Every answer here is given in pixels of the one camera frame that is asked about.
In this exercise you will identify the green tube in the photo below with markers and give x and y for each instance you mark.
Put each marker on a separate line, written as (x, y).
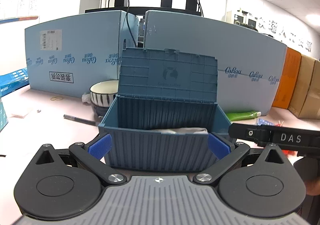
(243, 115)

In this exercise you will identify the person's right hand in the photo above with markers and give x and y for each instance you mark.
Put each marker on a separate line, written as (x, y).
(308, 169)

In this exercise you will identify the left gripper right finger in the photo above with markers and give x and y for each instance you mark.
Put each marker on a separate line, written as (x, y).
(229, 155)

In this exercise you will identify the striped ceramic bowl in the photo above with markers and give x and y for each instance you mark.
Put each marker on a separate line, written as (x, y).
(102, 96)

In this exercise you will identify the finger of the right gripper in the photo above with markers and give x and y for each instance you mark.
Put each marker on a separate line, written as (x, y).
(246, 133)

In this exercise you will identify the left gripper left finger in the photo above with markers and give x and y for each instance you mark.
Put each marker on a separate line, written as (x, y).
(88, 157)

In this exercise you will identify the blue container storage box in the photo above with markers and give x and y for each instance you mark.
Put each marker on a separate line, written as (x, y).
(163, 89)

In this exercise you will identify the grey cloth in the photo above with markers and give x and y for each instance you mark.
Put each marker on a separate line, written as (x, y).
(183, 130)

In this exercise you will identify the left light blue carton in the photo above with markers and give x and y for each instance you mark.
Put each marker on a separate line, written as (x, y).
(68, 55)

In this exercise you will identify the orange cardboard box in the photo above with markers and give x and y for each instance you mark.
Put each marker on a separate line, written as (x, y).
(288, 79)

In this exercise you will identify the dark pen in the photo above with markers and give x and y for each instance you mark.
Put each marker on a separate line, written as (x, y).
(80, 120)

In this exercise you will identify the yellow rubber band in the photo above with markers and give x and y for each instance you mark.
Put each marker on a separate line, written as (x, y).
(56, 98)

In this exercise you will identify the blue wet wipes pack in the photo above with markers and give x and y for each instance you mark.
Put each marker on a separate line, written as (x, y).
(261, 121)

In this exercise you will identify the brown cardboard box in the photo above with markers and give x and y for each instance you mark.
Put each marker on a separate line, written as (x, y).
(305, 101)

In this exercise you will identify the blue box at left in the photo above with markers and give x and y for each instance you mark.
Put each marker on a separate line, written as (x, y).
(13, 81)

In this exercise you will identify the black power adapter right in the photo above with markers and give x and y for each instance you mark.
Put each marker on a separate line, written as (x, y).
(191, 5)

